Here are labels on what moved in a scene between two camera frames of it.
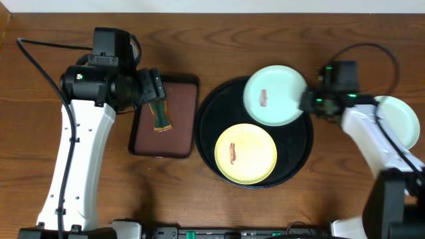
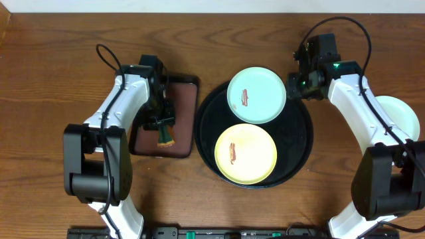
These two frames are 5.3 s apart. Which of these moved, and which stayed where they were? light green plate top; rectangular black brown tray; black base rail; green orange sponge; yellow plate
Moved: green orange sponge
Stayed: rectangular black brown tray; light green plate top; black base rail; yellow plate
